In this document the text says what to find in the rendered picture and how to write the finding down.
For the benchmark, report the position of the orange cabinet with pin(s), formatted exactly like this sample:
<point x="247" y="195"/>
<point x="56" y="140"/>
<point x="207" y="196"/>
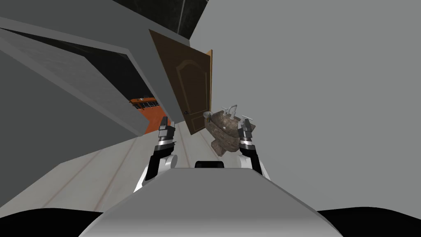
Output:
<point x="153" y="115"/>

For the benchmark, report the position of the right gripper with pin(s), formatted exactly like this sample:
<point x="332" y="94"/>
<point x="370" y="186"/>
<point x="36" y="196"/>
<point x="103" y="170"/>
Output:
<point x="245" y="135"/>

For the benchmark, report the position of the brown wooden door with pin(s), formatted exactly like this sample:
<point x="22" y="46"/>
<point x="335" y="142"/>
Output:
<point x="184" y="82"/>

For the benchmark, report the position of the brown stone sink with faucet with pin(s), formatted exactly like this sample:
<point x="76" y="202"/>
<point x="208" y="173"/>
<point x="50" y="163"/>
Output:
<point x="223" y="131"/>

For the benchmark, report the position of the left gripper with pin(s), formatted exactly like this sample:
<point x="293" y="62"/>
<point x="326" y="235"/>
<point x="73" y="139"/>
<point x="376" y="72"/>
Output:
<point x="166" y="133"/>

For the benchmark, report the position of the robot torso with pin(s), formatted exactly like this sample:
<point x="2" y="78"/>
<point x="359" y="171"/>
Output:
<point x="210" y="200"/>

